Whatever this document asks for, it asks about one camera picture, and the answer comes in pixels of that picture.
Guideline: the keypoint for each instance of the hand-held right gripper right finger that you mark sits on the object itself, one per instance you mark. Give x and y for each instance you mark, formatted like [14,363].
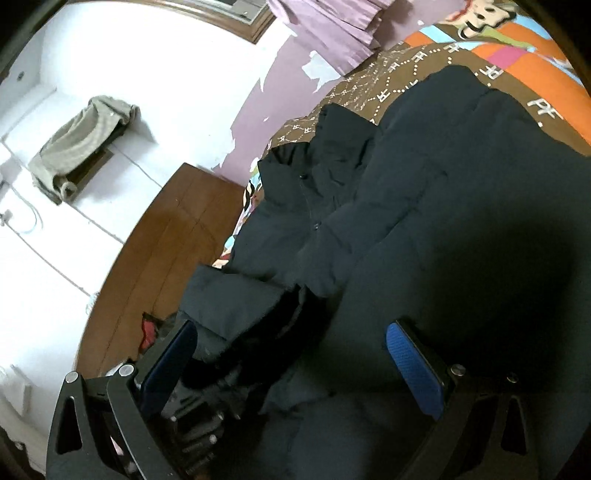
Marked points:
[415,369]

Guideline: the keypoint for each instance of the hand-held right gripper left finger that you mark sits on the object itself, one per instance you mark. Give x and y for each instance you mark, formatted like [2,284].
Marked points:
[167,360]

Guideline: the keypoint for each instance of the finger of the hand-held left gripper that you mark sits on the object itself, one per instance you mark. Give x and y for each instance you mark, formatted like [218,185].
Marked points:
[198,429]

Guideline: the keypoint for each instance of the dark navy padded jacket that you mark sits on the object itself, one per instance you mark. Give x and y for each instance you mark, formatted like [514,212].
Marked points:
[415,207]

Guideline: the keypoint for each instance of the red pillow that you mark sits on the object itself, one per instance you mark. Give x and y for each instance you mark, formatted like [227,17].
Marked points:
[147,330]

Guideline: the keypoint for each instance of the wooden headboard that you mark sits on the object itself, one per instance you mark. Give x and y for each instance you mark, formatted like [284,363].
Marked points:
[161,240]

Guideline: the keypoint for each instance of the grey cloth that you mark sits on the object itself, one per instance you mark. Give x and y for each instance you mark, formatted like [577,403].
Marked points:
[83,138]

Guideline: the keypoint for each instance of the printed cartoon blanket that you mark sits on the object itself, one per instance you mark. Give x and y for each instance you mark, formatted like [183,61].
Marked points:
[521,50]

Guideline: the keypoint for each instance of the purple curtain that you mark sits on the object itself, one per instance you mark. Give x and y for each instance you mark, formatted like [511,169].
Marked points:
[323,27]

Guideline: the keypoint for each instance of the dark wall shelf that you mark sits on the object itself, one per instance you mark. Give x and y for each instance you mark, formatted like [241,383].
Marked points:
[94,165]

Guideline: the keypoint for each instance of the white wall socket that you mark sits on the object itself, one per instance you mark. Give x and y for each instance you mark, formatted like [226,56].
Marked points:
[5,217]

